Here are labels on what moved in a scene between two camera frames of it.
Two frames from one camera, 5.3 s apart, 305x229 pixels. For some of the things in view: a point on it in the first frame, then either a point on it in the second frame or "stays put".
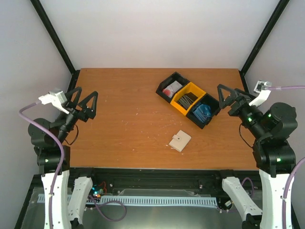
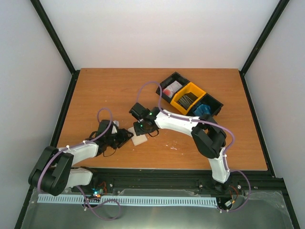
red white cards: x=170 y=90 stays put
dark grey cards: x=187 y=99 stays put
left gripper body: x=81 y=114 -> x=112 y=141
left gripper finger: x=68 y=96 -> x=123 y=136
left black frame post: x=57 y=42 stays put
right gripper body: x=236 y=110 -> x=142 y=130
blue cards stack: x=203 y=112 stays put
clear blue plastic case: x=180 y=140 -> x=137 y=139
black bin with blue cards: x=207 y=108 stays put
